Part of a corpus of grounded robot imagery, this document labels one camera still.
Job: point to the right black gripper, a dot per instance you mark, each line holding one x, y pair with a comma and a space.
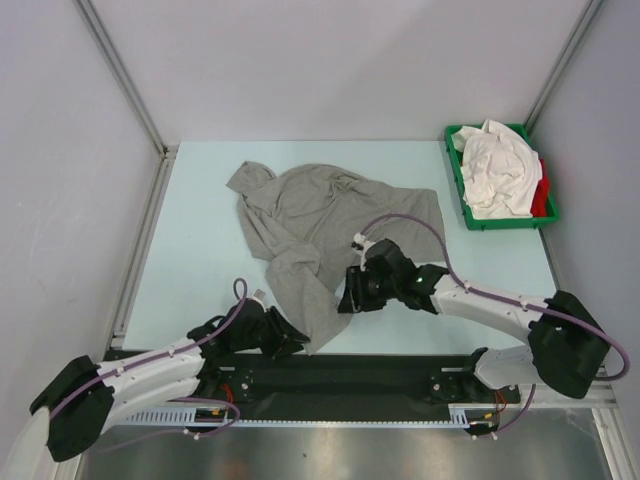
354, 298

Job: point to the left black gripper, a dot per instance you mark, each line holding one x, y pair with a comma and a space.
281, 345

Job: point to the grey t-shirt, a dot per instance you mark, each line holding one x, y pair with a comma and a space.
302, 223

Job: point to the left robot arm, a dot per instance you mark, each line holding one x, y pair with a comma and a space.
85, 399

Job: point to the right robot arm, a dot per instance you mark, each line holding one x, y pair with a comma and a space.
559, 346

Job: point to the white t-shirt in bin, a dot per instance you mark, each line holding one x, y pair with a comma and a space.
500, 171

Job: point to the red t-shirt in bin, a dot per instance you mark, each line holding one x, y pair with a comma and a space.
539, 203

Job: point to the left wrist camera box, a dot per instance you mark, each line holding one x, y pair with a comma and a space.
257, 297

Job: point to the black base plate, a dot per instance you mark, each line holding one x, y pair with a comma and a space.
346, 388

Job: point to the aluminium front rail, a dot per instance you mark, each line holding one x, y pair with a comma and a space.
600, 395

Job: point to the left aluminium corner post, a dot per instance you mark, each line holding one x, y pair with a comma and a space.
109, 51

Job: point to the aluminium corner post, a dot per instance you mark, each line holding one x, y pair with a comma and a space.
109, 51
576, 38

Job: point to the right aluminium corner post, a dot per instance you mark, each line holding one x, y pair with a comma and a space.
576, 38

